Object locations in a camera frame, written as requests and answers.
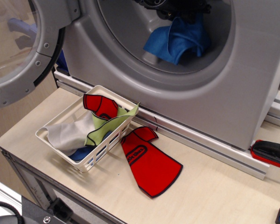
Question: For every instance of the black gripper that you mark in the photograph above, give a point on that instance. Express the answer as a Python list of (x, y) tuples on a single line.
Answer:
[(170, 9)]

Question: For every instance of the red and black clamp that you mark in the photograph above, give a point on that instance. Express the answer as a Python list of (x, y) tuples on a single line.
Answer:
[(268, 152)]

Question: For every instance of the round grey washer door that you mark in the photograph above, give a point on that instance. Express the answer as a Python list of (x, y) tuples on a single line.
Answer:
[(26, 61)]

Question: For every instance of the dark blue cloth in basket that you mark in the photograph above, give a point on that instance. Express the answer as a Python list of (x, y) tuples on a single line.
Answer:
[(81, 153)]

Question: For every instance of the black bracket on table frame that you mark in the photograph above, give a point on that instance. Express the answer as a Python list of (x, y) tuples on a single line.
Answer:
[(61, 210)]

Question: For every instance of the grey cloth in basket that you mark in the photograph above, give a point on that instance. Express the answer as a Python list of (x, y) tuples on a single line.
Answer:
[(68, 137)]

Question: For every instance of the grey toy washing machine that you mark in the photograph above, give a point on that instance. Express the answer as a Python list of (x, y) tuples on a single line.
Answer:
[(226, 93)]

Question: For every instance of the blue clamp behind door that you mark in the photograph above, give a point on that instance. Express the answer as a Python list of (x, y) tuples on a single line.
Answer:
[(17, 25)]

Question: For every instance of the white plastic laundry basket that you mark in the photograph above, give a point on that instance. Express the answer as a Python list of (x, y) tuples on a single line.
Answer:
[(76, 112)]

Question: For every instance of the grey robot base with cable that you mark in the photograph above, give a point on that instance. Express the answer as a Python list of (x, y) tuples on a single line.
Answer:
[(17, 218)]

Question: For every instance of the aluminium extrusion rail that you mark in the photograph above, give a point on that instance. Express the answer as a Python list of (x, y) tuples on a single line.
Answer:
[(242, 159)]

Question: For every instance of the green felt cloth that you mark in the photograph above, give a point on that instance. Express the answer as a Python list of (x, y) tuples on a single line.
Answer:
[(95, 137)]

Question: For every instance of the red felt shirt in basket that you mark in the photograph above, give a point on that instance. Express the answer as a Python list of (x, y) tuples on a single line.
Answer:
[(101, 106)]

